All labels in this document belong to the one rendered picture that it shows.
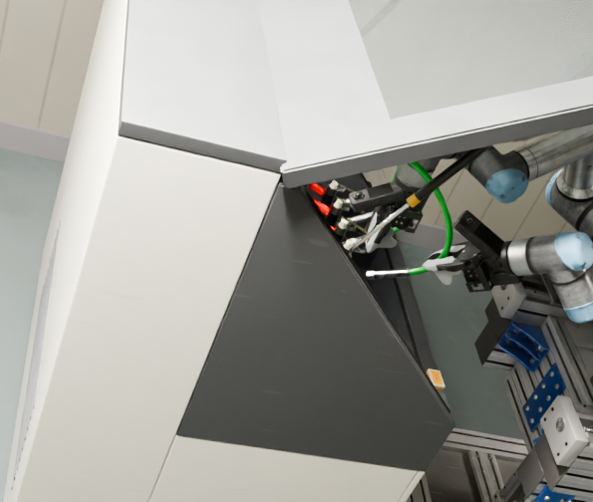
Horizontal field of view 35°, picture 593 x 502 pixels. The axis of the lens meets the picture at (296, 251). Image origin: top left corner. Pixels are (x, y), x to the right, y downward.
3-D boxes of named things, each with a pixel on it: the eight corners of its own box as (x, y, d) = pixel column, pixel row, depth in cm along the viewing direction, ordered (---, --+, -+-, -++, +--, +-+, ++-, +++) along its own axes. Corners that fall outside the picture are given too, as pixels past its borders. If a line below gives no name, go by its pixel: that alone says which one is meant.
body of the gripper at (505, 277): (465, 293, 199) (517, 289, 190) (449, 259, 196) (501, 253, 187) (480, 273, 204) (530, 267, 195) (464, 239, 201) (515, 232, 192)
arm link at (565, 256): (589, 281, 180) (573, 245, 177) (536, 286, 187) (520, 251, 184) (601, 256, 185) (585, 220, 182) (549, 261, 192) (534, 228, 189)
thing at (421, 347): (422, 458, 218) (451, 411, 209) (404, 455, 216) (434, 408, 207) (375, 282, 266) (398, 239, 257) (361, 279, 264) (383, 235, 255)
